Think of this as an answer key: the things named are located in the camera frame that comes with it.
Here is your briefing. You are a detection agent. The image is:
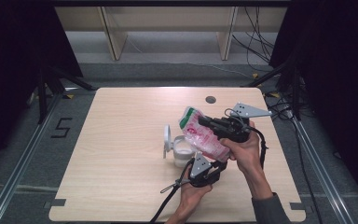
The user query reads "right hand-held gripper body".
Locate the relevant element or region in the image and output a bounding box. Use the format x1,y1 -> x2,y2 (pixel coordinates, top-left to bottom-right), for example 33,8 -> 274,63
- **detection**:
215,102 -> 273,144

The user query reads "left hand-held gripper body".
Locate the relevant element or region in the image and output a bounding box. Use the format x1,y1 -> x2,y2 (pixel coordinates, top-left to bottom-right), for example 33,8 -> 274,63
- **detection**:
189,152 -> 222,189

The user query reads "pink printed plastic bag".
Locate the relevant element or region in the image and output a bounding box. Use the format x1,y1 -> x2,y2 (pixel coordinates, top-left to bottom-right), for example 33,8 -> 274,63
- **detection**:
178,105 -> 231,163

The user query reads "white lidded plastic container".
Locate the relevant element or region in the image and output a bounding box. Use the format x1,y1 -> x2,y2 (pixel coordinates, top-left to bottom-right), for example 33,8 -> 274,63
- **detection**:
162,124 -> 199,169

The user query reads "person's right hand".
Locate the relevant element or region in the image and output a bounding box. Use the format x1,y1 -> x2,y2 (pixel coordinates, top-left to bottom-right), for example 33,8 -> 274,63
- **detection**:
218,120 -> 261,175

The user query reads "person's left hand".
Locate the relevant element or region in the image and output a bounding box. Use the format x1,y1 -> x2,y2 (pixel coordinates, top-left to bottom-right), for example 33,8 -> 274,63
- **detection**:
180,168 -> 213,210

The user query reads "black metal stand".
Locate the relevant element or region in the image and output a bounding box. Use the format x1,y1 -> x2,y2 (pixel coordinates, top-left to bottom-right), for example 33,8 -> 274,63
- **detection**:
36,64 -> 97,125
241,59 -> 302,120

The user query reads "dark curtain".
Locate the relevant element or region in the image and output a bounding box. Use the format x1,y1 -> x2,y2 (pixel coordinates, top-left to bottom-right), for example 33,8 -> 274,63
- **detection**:
268,0 -> 358,213
0,0 -> 83,175

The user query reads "dark gripper strap loop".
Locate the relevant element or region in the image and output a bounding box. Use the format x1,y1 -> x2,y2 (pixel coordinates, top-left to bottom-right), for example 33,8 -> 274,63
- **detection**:
160,178 -> 185,194

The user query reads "tangle of black floor cables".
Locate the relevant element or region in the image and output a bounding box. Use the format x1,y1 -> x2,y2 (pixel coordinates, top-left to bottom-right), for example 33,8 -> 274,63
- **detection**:
265,92 -> 296,122

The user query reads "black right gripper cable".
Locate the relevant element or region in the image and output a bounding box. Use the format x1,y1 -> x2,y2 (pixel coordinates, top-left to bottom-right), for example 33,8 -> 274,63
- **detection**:
249,126 -> 269,172

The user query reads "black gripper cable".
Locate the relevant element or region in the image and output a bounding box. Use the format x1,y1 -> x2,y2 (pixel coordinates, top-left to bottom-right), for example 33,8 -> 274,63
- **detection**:
148,158 -> 197,224
249,126 -> 269,172

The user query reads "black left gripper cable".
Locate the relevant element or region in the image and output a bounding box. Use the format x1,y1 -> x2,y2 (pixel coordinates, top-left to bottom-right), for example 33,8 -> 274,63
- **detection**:
148,158 -> 197,224

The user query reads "bundle of black hanging cables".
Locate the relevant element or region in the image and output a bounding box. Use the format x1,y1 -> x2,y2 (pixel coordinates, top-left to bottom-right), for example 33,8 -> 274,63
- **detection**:
231,7 -> 276,73

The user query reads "long black floor cable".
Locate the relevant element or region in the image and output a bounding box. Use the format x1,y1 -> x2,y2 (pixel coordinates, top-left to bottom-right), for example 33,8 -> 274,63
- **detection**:
295,124 -> 324,224

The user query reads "grey table bracket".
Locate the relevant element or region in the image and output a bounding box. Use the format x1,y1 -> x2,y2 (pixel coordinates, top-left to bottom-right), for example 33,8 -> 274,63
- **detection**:
289,202 -> 313,214
43,199 -> 67,209

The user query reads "aluminium floor rail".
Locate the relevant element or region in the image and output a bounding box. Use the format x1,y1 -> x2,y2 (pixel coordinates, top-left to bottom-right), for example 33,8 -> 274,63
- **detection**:
292,118 -> 358,224
0,92 -> 63,224

